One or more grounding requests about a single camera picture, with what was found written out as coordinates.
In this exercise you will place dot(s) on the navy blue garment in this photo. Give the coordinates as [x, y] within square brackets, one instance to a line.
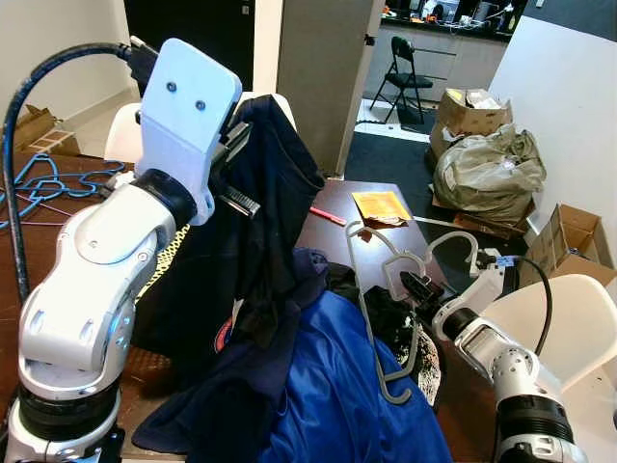
[241, 395]

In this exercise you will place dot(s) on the green plastic basket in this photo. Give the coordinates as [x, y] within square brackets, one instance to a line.
[169, 260]

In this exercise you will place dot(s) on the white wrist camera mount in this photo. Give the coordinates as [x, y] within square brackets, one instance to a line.
[487, 289]
[188, 106]

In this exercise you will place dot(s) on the olive plastic bag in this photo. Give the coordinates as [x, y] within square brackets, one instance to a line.
[487, 178]

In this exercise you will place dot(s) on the grey plastic hanger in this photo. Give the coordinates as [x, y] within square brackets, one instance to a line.
[385, 384]

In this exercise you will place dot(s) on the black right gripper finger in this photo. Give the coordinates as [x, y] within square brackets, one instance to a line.
[411, 289]
[417, 281]

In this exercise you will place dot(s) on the black folding chair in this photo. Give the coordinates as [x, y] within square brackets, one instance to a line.
[400, 48]

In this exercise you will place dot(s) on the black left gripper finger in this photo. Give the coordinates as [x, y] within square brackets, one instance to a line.
[241, 203]

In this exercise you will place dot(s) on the small cardboard box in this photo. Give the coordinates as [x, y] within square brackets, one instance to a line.
[574, 241]

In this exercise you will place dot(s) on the yellow envelope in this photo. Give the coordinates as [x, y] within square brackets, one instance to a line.
[381, 205]

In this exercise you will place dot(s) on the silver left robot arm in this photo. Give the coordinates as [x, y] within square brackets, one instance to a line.
[96, 260]

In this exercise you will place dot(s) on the black Petronas printed shirt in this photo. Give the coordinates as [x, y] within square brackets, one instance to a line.
[260, 222]

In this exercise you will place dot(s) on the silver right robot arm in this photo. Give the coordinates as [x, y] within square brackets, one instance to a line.
[511, 376]

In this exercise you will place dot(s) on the royal blue jersey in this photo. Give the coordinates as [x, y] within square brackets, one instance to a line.
[337, 395]

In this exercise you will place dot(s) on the grey kitchen counter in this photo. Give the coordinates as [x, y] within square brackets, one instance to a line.
[463, 63]

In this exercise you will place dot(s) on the black white patterned garment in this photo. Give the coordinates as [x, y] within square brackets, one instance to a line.
[386, 328]

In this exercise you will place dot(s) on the pink pen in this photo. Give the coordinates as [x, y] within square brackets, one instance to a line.
[328, 216]

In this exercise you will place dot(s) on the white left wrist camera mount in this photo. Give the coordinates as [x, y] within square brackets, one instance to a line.
[188, 106]

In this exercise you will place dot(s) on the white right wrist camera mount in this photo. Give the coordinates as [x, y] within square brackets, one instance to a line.
[487, 289]

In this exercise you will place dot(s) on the flat open cardboard box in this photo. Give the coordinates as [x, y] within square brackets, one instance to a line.
[34, 125]

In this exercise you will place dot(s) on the black door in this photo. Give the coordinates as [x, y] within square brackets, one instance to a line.
[217, 39]

